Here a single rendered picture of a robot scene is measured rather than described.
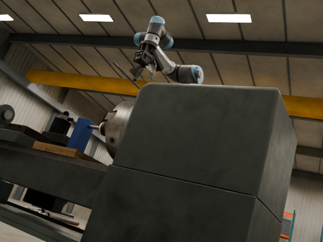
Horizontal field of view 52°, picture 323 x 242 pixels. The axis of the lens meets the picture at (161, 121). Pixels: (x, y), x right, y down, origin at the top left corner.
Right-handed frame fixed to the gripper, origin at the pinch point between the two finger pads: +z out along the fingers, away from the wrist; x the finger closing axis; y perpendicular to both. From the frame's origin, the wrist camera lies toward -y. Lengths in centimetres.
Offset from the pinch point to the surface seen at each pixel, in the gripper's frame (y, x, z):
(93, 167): 15, 3, 48
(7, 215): 36, -14, 76
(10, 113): 21, -102, 24
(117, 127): 10.8, 5.6, 27.8
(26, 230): 32, -1, 78
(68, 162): 19, -12, 48
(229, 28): -673, -520, -556
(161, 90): 10.4, 27.8, 10.7
